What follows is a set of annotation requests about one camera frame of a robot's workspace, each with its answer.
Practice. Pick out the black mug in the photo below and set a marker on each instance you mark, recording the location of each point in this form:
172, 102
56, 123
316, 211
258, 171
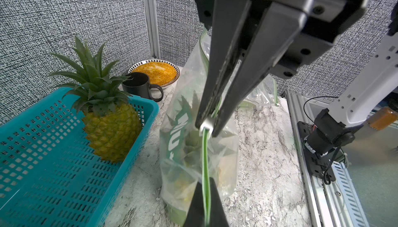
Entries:
139, 84

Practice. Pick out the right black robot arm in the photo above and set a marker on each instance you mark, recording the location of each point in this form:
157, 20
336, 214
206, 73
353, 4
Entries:
337, 124

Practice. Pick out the yellow pineapple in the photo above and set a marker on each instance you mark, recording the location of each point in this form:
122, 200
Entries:
112, 124

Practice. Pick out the patterned bowl with yellow food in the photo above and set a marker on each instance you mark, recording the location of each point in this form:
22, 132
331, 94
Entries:
160, 72

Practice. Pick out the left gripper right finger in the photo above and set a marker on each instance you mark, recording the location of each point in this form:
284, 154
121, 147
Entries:
217, 214

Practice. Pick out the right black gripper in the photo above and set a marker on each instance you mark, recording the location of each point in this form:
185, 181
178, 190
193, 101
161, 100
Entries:
271, 36

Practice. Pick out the teal plastic basket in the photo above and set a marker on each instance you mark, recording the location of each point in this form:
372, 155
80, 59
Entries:
50, 176

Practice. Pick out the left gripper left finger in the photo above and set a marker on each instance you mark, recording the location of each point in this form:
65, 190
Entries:
195, 216

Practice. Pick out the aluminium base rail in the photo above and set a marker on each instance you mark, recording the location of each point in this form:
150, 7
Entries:
331, 197

